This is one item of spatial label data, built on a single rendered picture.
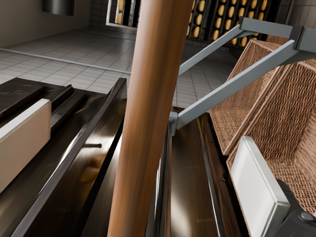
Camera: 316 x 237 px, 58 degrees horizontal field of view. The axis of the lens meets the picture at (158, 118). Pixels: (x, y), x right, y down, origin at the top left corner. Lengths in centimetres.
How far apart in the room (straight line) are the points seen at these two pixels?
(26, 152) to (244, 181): 13
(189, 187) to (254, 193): 91
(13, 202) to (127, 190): 76
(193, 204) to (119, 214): 78
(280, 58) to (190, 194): 60
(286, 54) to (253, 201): 47
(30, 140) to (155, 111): 8
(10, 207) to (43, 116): 75
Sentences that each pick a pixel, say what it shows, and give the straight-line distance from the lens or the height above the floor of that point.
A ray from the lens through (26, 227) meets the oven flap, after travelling 65.
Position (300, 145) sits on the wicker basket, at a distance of 128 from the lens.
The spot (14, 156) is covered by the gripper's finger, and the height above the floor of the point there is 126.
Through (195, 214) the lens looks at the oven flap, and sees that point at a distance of 96.
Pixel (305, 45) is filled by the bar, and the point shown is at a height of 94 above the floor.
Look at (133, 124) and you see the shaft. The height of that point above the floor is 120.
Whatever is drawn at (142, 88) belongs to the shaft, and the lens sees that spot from 17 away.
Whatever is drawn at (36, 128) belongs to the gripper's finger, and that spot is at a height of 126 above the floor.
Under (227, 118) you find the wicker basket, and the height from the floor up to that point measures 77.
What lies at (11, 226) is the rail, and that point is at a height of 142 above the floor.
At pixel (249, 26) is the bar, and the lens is 107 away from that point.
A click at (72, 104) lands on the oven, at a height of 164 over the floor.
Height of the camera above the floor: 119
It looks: 1 degrees down
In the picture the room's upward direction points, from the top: 80 degrees counter-clockwise
